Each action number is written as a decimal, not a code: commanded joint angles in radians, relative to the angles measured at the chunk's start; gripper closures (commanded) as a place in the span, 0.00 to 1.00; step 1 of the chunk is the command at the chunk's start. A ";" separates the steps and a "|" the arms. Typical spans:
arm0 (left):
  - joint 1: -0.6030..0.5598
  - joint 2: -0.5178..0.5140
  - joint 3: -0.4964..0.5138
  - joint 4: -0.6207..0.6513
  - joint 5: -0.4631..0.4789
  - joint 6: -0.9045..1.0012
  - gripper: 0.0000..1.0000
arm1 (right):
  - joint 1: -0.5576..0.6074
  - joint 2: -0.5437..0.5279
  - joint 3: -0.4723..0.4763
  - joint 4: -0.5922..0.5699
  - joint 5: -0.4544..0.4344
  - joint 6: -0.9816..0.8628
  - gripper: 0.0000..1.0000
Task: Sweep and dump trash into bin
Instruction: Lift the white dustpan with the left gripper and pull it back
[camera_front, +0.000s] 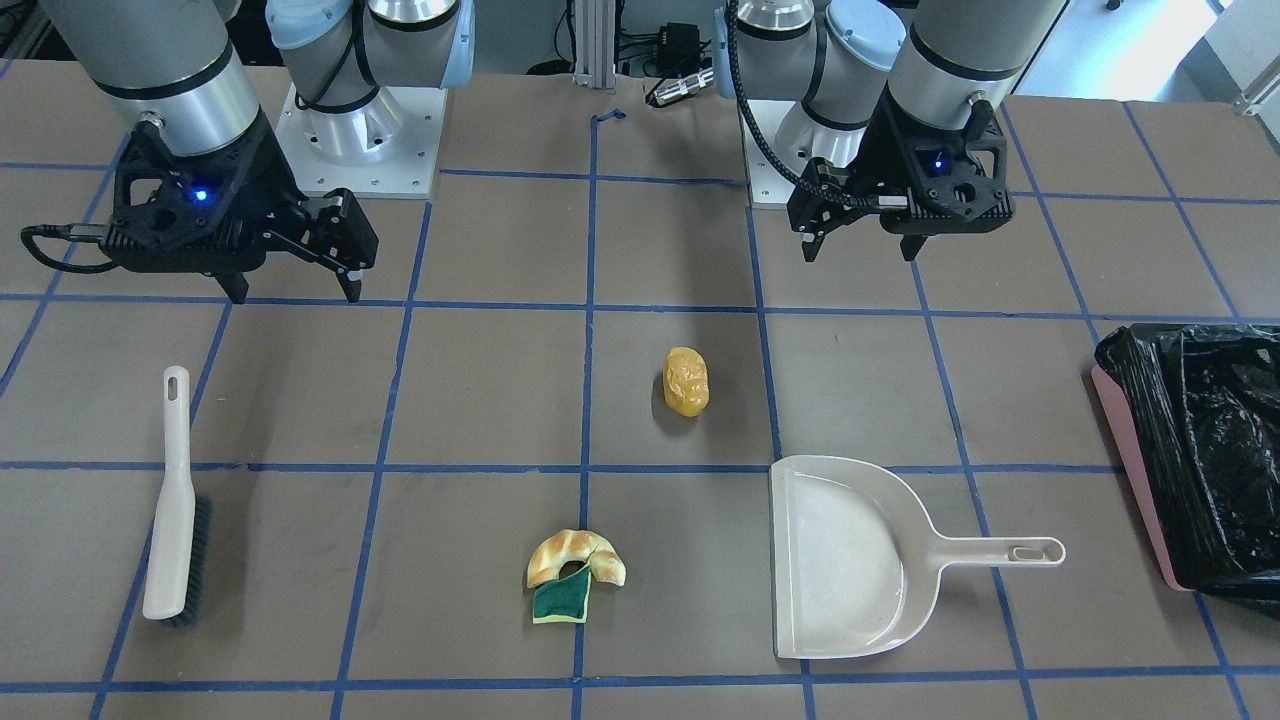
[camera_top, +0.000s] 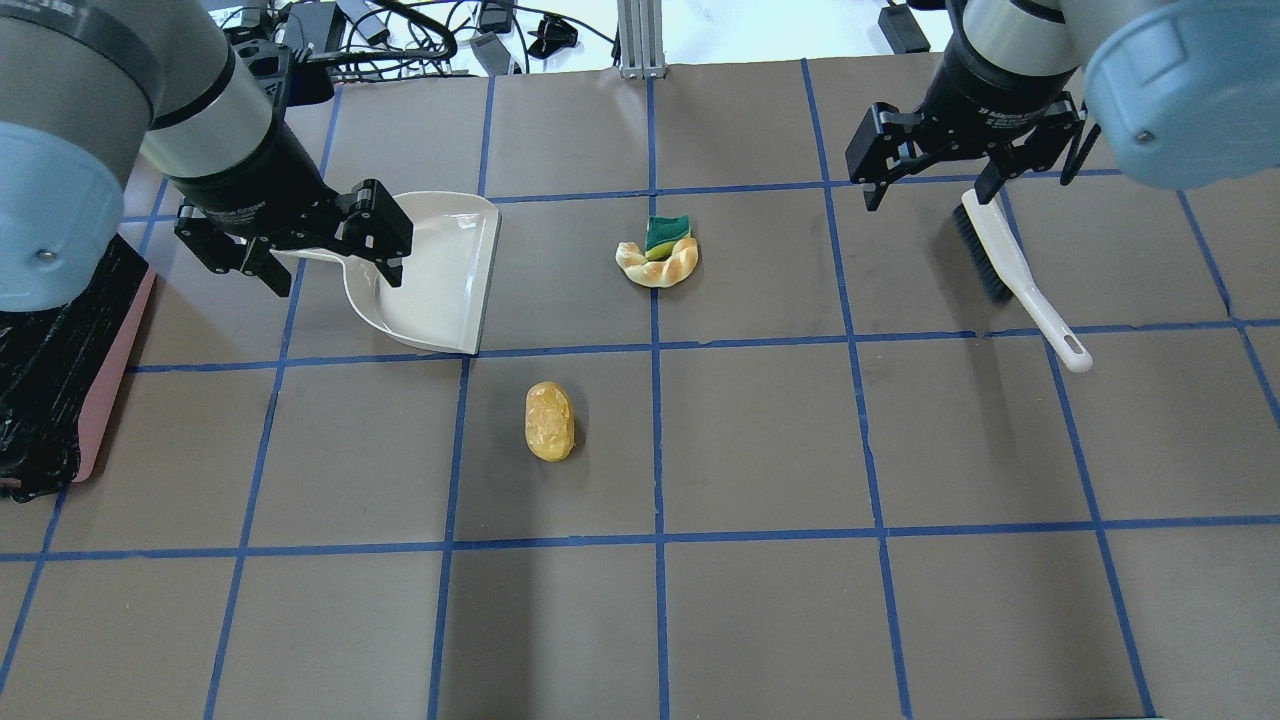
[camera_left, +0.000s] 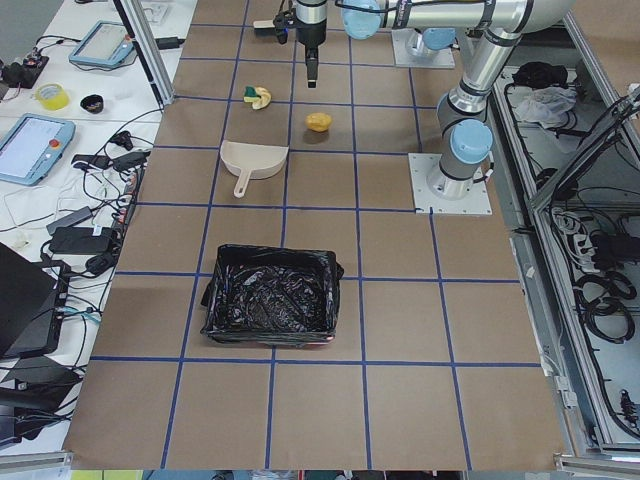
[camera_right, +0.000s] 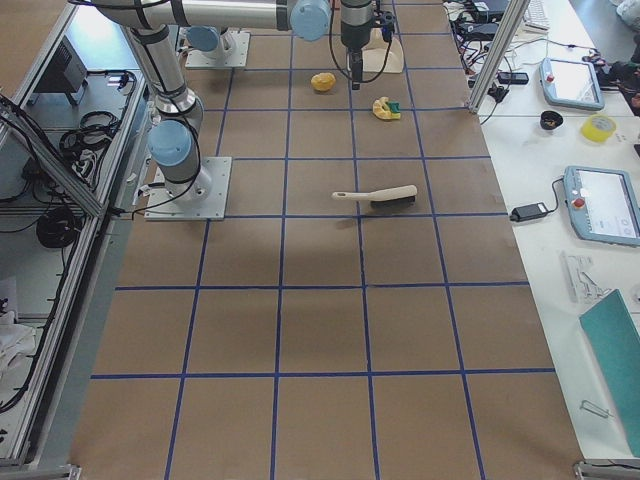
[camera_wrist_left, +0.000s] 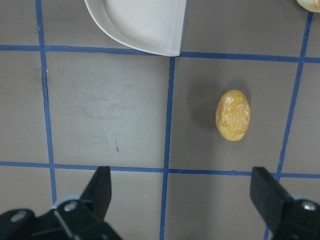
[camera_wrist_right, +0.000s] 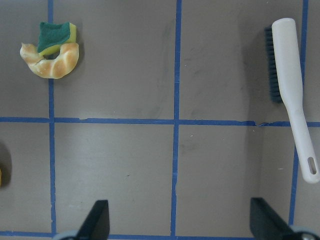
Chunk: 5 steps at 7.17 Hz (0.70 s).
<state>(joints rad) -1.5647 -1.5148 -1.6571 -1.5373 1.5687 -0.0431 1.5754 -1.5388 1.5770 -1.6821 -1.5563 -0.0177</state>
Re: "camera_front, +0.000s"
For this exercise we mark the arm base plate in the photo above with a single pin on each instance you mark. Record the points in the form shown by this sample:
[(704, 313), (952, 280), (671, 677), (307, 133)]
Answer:
[(770, 170), (387, 150)]

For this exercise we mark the silver metal connector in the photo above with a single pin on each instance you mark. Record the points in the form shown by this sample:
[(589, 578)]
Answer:
[(668, 91)]

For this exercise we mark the beige plastic dustpan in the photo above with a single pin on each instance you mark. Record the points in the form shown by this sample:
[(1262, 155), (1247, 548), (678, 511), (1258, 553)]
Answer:
[(856, 560)]

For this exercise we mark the green yellow sponge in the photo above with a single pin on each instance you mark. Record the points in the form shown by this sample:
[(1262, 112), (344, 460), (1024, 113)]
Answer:
[(563, 600)]

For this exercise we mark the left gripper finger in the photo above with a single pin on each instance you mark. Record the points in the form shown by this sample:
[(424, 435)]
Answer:
[(812, 243), (912, 244)]

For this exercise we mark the beige hand brush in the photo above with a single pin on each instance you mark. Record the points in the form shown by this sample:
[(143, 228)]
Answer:
[(179, 539)]

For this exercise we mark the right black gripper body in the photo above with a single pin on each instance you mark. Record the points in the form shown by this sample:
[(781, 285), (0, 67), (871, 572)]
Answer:
[(268, 172)]

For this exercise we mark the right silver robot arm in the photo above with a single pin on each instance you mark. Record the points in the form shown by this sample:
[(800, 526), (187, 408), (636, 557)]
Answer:
[(174, 64)]

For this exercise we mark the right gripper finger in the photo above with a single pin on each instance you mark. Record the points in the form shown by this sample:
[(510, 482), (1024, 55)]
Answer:
[(235, 285), (350, 281)]

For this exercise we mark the pink bin with black bag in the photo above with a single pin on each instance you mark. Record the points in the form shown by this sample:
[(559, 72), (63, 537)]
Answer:
[(1194, 411)]

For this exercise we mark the yellow bread roll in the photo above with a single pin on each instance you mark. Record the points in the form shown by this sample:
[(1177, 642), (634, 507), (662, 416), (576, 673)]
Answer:
[(685, 381)]

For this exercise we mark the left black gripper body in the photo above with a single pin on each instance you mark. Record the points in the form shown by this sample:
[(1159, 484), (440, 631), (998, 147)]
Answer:
[(888, 150)]

